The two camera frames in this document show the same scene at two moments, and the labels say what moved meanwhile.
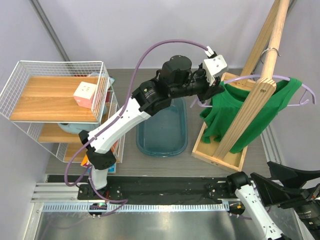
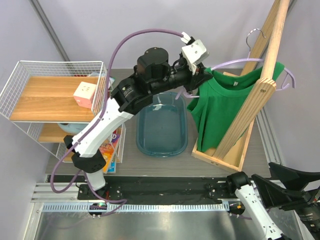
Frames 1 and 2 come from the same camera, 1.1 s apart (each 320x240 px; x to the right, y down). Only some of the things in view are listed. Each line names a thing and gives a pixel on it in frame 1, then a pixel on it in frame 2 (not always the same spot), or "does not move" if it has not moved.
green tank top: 220,113 -> 215,104
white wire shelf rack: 55,101 does not move
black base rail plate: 160,190 does not move
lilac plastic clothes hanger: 195,104 -> 181,93
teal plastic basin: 164,134 does not move
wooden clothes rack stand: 260,68 does not move
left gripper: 208,91 -> 194,81
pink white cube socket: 84,94 does not move
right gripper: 270,191 does not move
